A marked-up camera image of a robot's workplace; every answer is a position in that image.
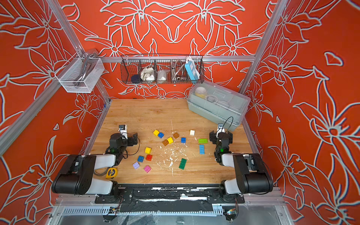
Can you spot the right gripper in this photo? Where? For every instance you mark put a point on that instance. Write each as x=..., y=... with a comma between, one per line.
x=213, y=136

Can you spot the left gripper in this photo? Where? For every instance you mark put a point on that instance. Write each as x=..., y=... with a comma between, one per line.
x=130, y=143

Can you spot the lilac lego brick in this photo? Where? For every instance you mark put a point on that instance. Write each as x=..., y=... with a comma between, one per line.
x=136, y=165

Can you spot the dark green lego plate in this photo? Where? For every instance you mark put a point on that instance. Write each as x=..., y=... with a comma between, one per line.
x=182, y=164

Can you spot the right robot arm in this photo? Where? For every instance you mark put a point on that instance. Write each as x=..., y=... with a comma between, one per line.
x=251, y=173

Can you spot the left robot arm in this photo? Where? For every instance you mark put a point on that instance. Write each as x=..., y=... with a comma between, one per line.
x=77, y=175

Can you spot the lime green lego brick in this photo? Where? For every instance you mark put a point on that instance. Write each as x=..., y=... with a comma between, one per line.
x=202, y=140

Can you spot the yellow sloped lego brick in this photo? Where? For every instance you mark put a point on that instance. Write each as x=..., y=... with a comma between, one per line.
x=148, y=150

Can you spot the teal blue lego brick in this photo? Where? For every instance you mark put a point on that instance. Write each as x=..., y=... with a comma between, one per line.
x=140, y=159

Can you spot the light blue long lego brick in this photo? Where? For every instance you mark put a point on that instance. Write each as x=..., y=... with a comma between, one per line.
x=202, y=149

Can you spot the red lego brick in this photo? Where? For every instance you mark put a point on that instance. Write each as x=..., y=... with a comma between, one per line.
x=149, y=157

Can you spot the yellow lego brick near brown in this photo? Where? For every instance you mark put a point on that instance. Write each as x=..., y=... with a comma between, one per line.
x=170, y=140

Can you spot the grey lidded storage box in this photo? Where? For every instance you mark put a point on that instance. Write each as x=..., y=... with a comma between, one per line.
x=218, y=104

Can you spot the yellow tape measure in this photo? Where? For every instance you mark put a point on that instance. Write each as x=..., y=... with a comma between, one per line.
x=111, y=173

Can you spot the white cloth in basket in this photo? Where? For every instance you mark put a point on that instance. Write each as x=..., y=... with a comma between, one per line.
x=147, y=74

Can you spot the clear plastic bin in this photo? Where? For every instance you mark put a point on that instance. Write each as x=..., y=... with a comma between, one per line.
x=81, y=75

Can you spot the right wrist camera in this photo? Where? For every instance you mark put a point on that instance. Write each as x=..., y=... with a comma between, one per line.
x=220, y=128

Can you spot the black wire basket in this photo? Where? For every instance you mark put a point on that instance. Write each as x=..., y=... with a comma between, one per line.
x=169, y=68

